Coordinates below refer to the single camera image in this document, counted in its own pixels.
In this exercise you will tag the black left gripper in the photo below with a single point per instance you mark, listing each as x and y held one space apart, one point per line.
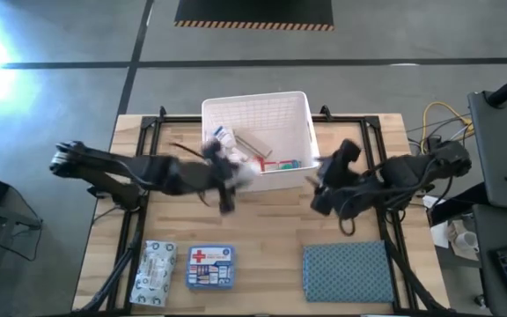
214 176

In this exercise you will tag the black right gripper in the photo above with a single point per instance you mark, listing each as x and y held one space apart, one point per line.
341 185

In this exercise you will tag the small blue white box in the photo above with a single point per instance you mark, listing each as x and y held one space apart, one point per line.
225 136

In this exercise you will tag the red and white carton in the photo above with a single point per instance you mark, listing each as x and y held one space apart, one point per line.
277 165

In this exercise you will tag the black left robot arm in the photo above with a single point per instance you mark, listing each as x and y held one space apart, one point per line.
117 169

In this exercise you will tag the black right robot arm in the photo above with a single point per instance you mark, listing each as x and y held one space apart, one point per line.
416 171

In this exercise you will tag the white perforated plastic basket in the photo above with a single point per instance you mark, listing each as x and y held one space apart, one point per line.
280 114

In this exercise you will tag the grey cardboard box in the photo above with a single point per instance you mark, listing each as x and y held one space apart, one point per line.
254 143

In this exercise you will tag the blue patterned cloth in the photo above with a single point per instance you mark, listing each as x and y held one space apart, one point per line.
347 270

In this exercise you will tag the blue first aid kit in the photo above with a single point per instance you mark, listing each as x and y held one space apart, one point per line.
210 267

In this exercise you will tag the white paper sheet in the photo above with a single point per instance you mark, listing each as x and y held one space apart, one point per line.
439 229

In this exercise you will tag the clear plastic gauze packet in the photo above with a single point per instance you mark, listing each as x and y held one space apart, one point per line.
153 273

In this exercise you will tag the white mug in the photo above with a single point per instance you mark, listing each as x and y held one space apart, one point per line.
467 241

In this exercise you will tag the black hazard-striped floor mat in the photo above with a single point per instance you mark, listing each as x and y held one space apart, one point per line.
253 11

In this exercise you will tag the dark low desk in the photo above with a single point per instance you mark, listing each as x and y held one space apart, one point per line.
495 229

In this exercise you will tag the grey desk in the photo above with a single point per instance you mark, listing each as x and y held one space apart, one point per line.
504 154

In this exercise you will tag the black metal table frame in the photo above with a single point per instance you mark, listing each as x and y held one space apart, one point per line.
150 127

